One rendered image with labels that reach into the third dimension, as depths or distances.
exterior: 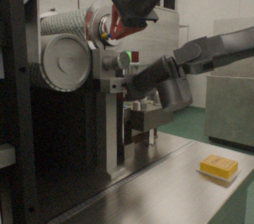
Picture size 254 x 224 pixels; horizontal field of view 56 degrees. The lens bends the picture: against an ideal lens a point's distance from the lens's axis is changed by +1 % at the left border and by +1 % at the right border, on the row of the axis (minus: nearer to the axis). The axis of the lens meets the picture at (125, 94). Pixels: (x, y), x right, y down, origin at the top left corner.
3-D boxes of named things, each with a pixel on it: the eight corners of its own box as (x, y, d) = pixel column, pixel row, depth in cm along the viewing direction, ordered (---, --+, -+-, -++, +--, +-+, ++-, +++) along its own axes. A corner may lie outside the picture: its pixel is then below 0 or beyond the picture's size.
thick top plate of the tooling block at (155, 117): (144, 132, 68) (144, 112, 67) (65, 111, 95) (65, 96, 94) (173, 121, 79) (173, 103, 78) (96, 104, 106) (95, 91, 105)
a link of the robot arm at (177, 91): (201, 56, 58) (197, 40, 50) (218, 99, 54) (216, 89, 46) (156, 74, 62) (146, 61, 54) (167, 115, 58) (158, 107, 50)
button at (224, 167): (227, 180, 55) (228, 170, 55) (199, 170, 60) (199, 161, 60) (238, 170, 60) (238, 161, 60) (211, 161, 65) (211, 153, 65)
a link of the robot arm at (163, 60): (178, 54, 57) (163, 49, 53) (187, 80, 54) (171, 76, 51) (157, 68, 61) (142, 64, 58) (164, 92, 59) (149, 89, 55)
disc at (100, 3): (83, 58, 54) (85, -9, 52) (82, 58, 54) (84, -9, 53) (127, 62, 65) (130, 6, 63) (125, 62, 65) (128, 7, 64)
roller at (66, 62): (45, 92, 48) (41, 30, 46) (-3, 83, 65) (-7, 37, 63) (92, 86, 56) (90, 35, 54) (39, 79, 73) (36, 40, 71)
